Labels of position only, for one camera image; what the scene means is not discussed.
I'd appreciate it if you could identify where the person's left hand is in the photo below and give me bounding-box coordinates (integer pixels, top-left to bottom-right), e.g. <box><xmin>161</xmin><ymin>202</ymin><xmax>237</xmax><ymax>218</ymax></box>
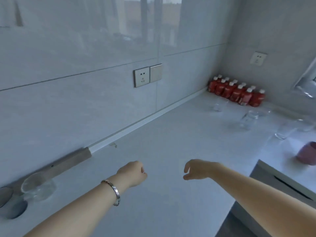
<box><xmin>109</xmin><ymin>160</ymin><xmax>148</xmax><ymax>196</ymax></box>

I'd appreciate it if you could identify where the person's right hand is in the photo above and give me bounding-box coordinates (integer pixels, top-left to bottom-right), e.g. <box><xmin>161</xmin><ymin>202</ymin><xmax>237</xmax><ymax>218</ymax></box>
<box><xmin>183</xmin><ymin>159</ymin><xmax>224</xmax><ymax>181</ymax></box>

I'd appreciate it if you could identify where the clear jar glass with handle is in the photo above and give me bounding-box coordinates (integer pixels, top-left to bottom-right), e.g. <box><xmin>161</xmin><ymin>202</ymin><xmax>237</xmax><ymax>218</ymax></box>
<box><xmin>239</xmin><ymin>110</ymin><xmax>260</xmax><ymax>131</ymax></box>

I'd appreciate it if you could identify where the clear glass red print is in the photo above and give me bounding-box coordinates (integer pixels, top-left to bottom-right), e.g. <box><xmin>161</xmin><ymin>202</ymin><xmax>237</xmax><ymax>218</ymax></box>
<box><xmin>275</xmin><ymin>120</ymin><xmax>298</xmax><ymax>141</ymax></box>

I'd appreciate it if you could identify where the pink ceramic mug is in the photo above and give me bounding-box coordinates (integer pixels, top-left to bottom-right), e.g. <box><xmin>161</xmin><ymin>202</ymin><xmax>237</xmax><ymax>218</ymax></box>
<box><xmin>296</xmin><ymin>141</ymin><xmax>316</xmax><ymax>166</ymax></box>

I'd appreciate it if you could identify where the dark grey ribbed glass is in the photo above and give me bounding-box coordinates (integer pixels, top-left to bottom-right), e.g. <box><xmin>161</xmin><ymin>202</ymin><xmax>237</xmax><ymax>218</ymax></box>
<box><xmin>0</xmin><ymin>187</ymin><xmax>28</xmax><ymax>220</ymax></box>

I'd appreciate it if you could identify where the person's left forearm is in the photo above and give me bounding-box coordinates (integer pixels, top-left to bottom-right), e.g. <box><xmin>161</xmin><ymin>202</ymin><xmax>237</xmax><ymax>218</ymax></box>
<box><xmin>23</xmin><ymin>181</ymin><xmax>121</xmax><ymax>237</ymax></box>

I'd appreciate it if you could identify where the white table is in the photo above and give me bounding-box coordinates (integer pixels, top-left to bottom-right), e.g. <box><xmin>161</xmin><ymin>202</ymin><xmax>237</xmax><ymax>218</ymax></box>
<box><xmin>0</xmin><ymin>92</ymin><xmax>316</xmax><ymax>237</ymax></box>

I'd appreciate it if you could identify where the white cabinet front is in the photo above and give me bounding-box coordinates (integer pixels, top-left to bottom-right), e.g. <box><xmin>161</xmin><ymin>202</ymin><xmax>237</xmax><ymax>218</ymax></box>
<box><xmin>215</xmin><ymin>159</ymin><xmax>316</xmax><ymax>237</ymax></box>

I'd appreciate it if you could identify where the row of red drink bottles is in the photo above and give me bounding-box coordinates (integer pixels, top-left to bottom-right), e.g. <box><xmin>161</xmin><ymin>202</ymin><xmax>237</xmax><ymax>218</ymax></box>
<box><xmin>207</xmin><ymin>74</ymin><xmax>266</xmax><ymax>108</ymax></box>

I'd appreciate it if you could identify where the white window sash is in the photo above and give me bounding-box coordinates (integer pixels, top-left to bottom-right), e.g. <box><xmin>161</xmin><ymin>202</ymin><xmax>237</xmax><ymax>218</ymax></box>
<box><xmin>292</xmin><ymin>55</ymin><xmax>316</xmax><ymax>99</ymax></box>

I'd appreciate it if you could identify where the silver bracelet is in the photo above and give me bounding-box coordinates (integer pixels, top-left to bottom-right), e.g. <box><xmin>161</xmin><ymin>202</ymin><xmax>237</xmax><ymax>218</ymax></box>
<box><xmin>100</xmin><ymin>179</ymin><xmax>121</xmax><ymax>207</ymax></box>

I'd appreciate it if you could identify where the silver wall socket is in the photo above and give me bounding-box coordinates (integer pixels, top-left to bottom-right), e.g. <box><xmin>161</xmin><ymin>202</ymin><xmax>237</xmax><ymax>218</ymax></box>
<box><xmin>133</xmin><ymin>66</ymin><xmax>151</xmax><ymax>88</ymax></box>

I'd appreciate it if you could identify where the white wall socket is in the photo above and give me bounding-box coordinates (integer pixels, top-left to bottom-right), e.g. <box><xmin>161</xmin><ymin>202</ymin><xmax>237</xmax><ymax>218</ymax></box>
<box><xmin>250</xmin><ymin>51</ymin><xmax>268</xmax><ymax>66</ymax></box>

